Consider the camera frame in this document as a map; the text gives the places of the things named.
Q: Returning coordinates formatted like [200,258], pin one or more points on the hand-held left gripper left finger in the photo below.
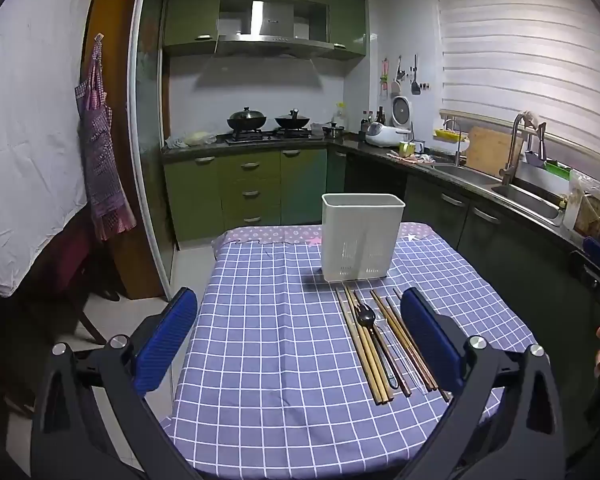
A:
[167,340]

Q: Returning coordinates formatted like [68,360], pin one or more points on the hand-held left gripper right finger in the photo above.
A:
[430,340]

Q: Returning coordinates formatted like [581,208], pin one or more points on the black spoon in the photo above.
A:
[366,317]

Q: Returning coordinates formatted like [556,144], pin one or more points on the row of wooden chopsticks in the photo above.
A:
[367,375]

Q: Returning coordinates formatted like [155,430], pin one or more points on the white plastic utensil holder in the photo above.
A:
[360,240]

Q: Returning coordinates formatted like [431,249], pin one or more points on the clear plastic bag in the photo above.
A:
[587,205]

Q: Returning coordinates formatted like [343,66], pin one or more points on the steel kitchen sink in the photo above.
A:
[525,200]

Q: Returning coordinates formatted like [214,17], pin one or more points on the green drain rack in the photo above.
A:
[550,166]

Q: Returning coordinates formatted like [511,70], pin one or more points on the blue checked tablecloth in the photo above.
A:
[270,360]

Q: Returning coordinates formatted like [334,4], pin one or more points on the dark red chair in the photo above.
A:
[72,260]

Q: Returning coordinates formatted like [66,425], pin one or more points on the dark lower cabinets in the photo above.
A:
[430,210]

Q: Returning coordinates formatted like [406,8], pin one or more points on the steel kitchen faucet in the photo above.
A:
[511,160]

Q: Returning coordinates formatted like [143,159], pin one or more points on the green lower cabinets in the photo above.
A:
[195,200]

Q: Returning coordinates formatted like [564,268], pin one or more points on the green cabinets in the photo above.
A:
[195,200]
[190,20]

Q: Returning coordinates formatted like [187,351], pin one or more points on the wooden cutting board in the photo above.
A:
[490,152]

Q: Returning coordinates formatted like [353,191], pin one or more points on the purple checked apron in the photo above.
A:
[102,170]

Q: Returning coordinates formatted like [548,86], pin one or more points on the green cup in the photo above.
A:
[406,149]

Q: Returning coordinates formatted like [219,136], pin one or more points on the yellow sponge holder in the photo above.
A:
[450,134]

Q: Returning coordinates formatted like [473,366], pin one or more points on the white plastic bag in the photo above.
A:
[195,138]

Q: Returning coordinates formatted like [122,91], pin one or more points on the sliding glass door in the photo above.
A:
[150,135]

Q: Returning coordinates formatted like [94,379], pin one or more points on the white rice cooker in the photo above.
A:
[385,135]

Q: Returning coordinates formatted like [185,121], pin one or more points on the white window blind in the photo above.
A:
[520,45]

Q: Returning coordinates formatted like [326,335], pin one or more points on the dark sauce bottles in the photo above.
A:
[375,120]

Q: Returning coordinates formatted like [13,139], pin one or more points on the small steel pot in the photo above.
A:
[333,131]

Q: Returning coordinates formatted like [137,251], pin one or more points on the black gas stove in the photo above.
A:
[275,135]

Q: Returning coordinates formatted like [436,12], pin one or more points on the white round-front appliance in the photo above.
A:
[401,110]

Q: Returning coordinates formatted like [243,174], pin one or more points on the black wok with lid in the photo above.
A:
[292,121]
[246,120]

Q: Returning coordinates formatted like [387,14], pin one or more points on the yellow oil bottle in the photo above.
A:
[341,116]

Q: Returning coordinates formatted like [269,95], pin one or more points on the black hanging spatula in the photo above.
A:
[416,87]

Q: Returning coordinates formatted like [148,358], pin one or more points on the red hanging utensil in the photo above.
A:
[385,80]

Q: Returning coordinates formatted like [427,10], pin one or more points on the steel range hood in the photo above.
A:
[272,40]

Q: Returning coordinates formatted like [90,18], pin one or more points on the green upper cabinets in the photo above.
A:
[190,20]

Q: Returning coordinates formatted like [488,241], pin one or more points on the wooden door frame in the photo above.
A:
[120,60]

